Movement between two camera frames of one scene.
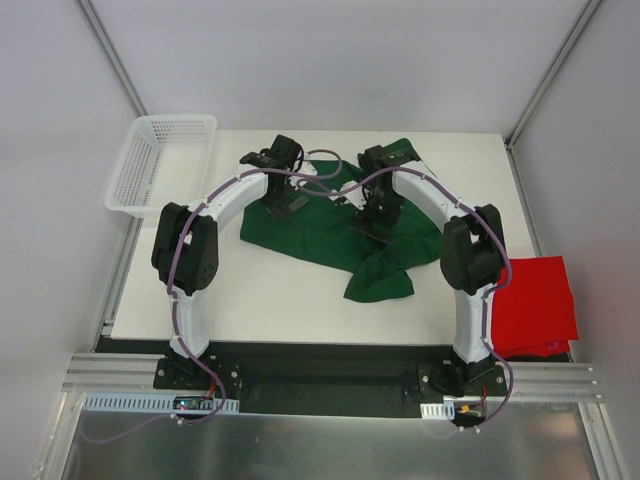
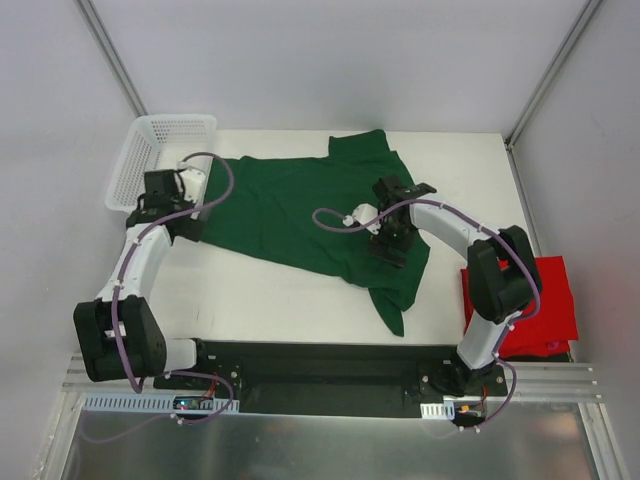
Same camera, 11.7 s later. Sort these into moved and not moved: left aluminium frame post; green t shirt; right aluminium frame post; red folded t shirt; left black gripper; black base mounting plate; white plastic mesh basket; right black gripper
Moved: green t shirt; right black gripper; left black gripper
Not moved: right aluminium frame post; black base mounting plate; red folded t shirt; left aluminium frame post; white plastic mesh basket
